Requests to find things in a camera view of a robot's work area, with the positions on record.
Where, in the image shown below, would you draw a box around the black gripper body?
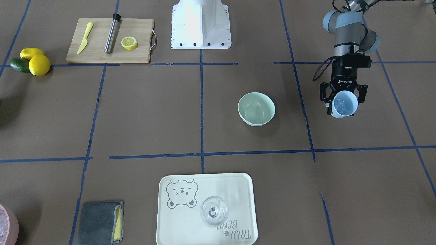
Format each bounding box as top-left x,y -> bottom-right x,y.
320,56 -> 368,102

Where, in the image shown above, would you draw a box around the light blue plastic cup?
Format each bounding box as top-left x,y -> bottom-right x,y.
331,91 -> 358,118

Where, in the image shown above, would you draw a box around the green ceramic bowl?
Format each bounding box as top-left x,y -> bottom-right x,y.
238,92 -> 276,127

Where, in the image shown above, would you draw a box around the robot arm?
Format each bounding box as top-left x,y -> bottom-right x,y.
320,0 -> 380,115

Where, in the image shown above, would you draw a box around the pink bowl of ice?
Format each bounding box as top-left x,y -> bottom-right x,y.
0,205 -> 19,245

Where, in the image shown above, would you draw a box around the clear wine glass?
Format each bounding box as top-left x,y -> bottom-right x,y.
201,196 -> 228,226

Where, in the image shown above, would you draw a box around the cream bear tray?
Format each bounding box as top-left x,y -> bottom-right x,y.
156,173 -> 258,245

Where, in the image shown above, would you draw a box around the wooden cutting board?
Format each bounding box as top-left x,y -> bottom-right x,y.
66,18 -> 158,64

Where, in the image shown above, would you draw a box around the half lemon slice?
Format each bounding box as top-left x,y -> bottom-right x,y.
121,37 -> 138,50

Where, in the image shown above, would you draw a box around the yellow plastic knife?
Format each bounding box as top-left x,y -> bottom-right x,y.
76,22 -> 94,54

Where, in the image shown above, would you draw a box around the grey folded cloth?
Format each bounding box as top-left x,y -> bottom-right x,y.
76,200 -> 124,245

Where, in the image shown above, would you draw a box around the yellow lemon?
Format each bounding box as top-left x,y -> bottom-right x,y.
29,54 -> 51,76
20,47 -> 45,60

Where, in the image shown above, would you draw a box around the green lime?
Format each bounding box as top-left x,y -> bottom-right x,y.
9,58 -> 30,74

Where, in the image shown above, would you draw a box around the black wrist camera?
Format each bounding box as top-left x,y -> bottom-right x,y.
356,55 -> 372,68

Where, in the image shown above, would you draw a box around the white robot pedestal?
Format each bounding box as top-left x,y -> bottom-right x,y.
170,0 -> 232,50

